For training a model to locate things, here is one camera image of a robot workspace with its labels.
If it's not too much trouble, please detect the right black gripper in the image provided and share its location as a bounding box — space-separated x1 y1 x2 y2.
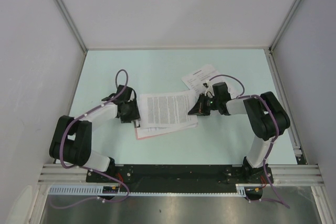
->
188 93 220 116

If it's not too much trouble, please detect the metal clipboard clip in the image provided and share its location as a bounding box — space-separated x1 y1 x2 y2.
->
133 120 140 129

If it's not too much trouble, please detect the printed form sheet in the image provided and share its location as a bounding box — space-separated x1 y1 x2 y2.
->
182 65 238 98

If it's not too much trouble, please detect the printed text sheet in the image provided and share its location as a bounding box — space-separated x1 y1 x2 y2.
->
135 123 198 140
138 90 198 129

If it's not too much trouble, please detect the pink clipboard folder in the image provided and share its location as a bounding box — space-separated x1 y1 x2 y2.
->
135 127 172 140

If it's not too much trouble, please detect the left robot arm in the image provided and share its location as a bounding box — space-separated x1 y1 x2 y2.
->
49 85 140 182

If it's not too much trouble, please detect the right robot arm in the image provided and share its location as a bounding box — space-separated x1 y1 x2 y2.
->
188 82 290 184

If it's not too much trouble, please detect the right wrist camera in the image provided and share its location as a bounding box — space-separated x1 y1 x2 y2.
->
203 80 214 98

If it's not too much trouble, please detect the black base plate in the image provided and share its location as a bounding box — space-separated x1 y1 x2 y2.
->
86 164 274 194

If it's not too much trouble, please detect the white cable duct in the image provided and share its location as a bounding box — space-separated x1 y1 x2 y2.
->
48 185 253 197

